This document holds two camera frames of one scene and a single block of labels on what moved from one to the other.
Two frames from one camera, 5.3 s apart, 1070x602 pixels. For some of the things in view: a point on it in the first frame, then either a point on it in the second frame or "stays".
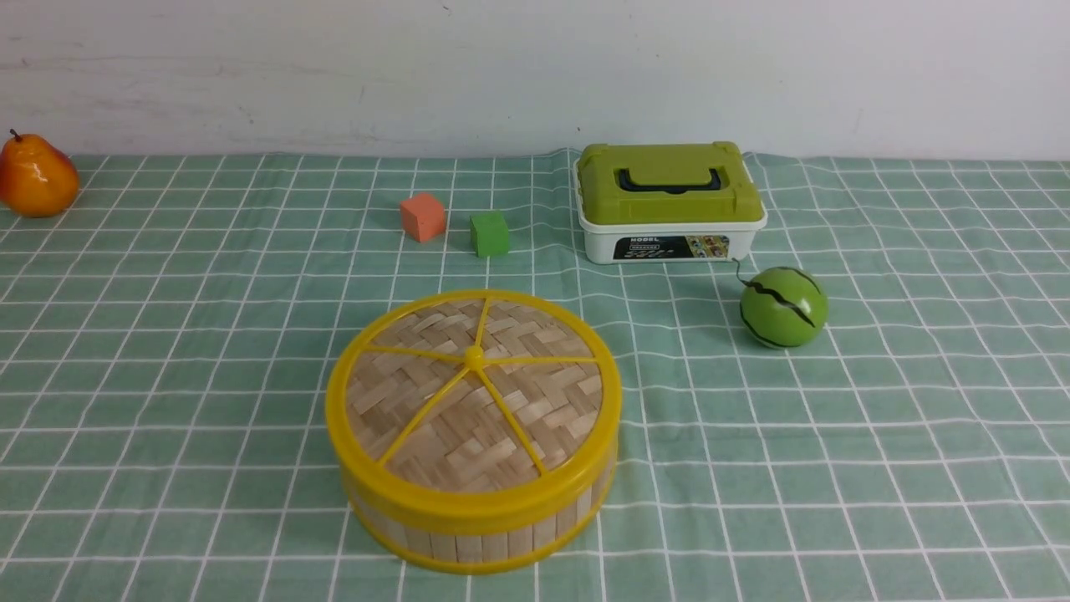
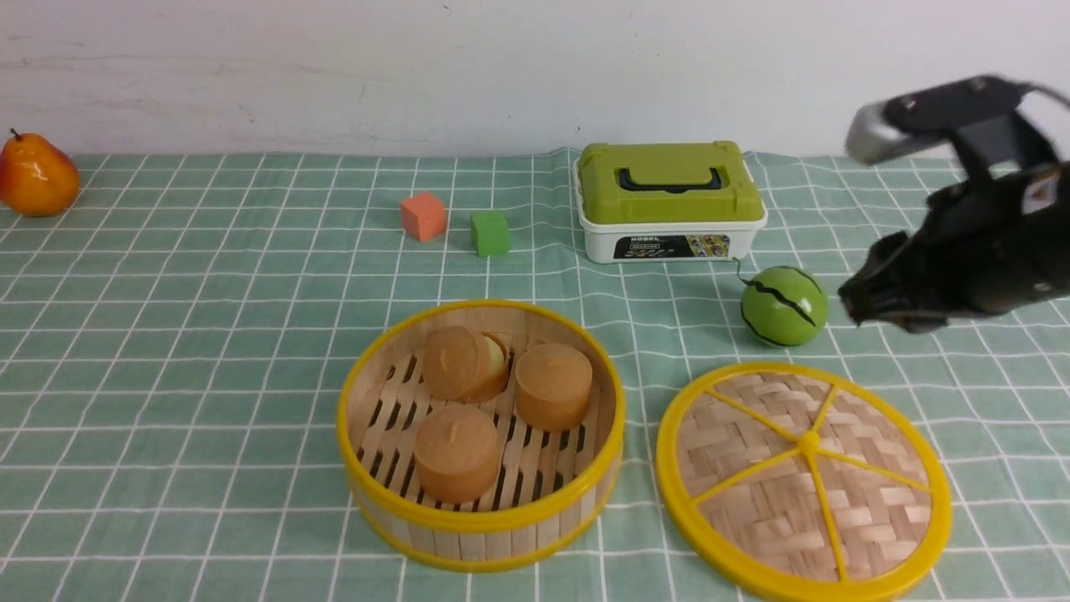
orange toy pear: [37, 179] stays
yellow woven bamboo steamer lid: [478, 411] to [805, 482]
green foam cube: [489, 234] stays
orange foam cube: [423, 217] stays
